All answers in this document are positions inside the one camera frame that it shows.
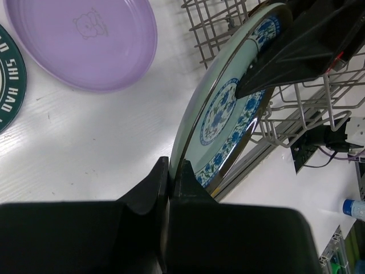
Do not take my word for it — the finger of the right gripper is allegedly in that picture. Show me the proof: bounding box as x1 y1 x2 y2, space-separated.
234 0 365 99

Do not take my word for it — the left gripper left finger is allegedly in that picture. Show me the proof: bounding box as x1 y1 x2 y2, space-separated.
1 157 168 273

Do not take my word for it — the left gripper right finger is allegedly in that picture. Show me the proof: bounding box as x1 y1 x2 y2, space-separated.
168 161 322 273

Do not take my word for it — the blue patterned plate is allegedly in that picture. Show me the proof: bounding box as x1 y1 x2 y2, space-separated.
169 3 293 192

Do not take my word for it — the white plate floral rim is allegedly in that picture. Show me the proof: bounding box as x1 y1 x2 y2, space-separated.
1 27 27 132

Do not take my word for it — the green object at edge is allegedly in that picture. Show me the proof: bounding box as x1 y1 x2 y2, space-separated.
330 257 342 274

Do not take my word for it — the white blue bottle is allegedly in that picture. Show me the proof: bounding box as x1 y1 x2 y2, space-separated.
342 199 365 221

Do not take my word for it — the grey wire dish rack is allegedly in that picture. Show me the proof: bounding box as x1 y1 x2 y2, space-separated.
181 0 365 149

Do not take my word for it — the silver aluminium rail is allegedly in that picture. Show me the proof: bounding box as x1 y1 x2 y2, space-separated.
211 140 278 202

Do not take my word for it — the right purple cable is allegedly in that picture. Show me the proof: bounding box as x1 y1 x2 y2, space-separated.
306 142 365 169

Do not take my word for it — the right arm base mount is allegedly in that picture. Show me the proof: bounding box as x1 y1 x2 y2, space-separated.
291 116 364 172

